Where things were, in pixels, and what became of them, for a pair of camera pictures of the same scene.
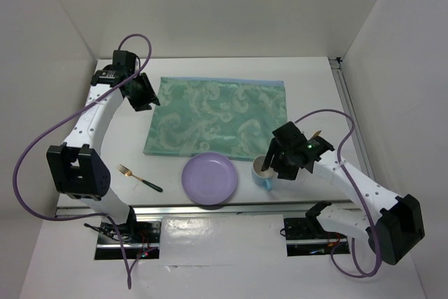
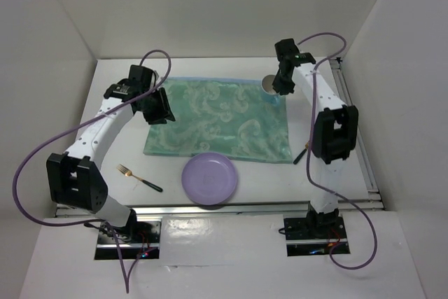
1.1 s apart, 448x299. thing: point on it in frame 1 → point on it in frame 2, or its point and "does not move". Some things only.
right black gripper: [273, 145] → [285, 89]
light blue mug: [264, 178] → [268, 90]
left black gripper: [148, 96] → [163, 110]
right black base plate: [300, 228] does not move
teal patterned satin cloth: [236, 117] does not move
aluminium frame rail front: [251, 210] does not move
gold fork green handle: [127, 173] does not move
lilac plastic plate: [209, 178] does not move
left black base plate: [135, 233] does not move
